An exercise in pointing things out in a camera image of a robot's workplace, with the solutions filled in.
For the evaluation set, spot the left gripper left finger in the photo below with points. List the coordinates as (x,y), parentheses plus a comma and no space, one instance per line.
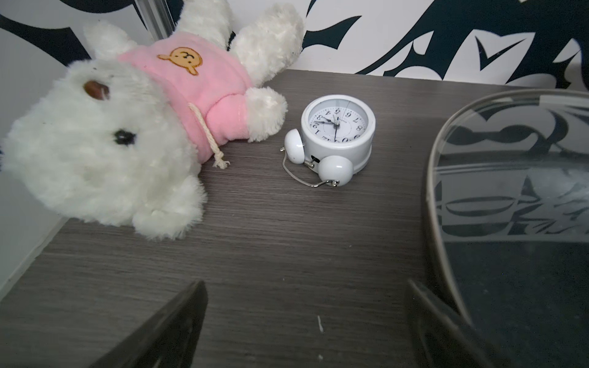
(169,338)

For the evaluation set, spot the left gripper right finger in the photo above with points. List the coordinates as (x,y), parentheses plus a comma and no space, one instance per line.
(441,338)

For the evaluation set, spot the large glass pot lid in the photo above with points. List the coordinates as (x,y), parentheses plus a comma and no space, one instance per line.
(506,213)

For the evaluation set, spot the white teddy bear pink shirt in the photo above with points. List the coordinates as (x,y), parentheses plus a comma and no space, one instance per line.
(121,139)

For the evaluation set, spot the small white alarm clock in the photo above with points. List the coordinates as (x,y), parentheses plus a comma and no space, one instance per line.
(334,141)

